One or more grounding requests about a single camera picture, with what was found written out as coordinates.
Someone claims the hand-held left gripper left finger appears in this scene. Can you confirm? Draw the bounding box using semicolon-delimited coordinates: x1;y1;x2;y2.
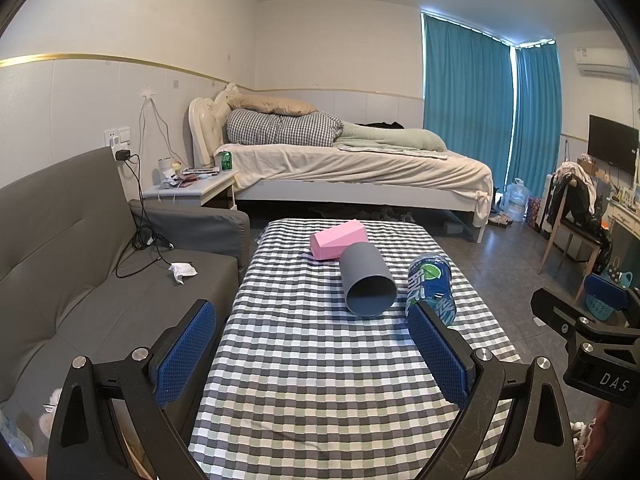
46;299;221;480

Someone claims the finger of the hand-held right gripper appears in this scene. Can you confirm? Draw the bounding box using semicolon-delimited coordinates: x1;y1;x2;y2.
531;287;593;342
584;273;640;330

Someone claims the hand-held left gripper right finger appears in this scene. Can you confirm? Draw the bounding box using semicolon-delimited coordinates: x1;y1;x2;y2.
406;300;577;480

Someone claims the grey cup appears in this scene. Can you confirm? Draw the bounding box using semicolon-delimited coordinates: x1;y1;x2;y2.
339;242;397;317

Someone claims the person's right forearm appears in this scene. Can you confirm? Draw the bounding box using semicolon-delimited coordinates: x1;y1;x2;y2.
590;402;640;467

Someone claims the blue basket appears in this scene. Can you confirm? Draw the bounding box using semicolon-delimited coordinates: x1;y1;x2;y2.
584;256;636;321

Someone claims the blue green drink can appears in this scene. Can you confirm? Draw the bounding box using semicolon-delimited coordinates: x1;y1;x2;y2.
406;254;457;328

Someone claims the wooden chair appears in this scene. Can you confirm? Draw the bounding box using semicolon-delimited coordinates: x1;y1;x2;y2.
539;165;613;292

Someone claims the white cabinet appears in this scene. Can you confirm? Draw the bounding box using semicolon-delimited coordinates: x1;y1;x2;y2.
602;195;640;281

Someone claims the crumpled white tissue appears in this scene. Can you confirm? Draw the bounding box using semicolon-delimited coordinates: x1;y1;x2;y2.
169;261;199;286

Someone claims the clothes pile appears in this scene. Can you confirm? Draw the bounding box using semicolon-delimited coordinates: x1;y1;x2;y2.
547;161;613;261

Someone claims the patterned gift bag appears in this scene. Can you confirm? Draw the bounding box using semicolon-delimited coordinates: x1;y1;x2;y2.
525;196;544;229

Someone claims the clear water jug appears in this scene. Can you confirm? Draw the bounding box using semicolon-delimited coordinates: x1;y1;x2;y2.
505;178;531;224

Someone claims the checkered tablecloth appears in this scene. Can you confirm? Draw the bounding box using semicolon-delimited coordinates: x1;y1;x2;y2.
187;218;522;480

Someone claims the grey sofa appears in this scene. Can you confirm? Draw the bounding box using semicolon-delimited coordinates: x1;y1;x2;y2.
0;146;251;443

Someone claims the black television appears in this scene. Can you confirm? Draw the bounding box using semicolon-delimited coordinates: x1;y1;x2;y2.
587;114;640;174

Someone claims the pink foam block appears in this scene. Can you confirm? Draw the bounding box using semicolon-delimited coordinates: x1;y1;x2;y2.
309;219;368;261

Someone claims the white nightstand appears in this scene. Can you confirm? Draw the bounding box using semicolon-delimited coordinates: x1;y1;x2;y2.
142;167;241;211

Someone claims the narrow teal curtain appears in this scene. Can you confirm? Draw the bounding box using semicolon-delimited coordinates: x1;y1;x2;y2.
508;40;562;187

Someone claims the beige bed sheet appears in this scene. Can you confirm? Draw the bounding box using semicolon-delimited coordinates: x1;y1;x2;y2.
214;142;495;227

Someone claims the pale green blanket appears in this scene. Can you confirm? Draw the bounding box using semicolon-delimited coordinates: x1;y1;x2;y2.
334;122;448;154

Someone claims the bed with beige sheets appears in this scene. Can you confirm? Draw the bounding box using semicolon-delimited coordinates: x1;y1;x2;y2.
187;84;488;244

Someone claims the wide teal curtain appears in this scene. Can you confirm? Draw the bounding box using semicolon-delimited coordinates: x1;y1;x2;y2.
421;10;516;189

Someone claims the white air conditioner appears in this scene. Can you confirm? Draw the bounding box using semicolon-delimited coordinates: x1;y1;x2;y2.
574;46;634;81

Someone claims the checkered quilt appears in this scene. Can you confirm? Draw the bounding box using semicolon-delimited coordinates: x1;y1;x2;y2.
226;108;346;148

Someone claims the beige pillow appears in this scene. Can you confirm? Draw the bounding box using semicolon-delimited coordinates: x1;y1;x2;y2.
227;94;319;116

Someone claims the black charger with cable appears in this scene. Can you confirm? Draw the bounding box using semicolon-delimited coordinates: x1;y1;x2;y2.
115;147;176;280

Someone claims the white cable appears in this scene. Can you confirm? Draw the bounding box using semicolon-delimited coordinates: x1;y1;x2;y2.
137;85;190;173

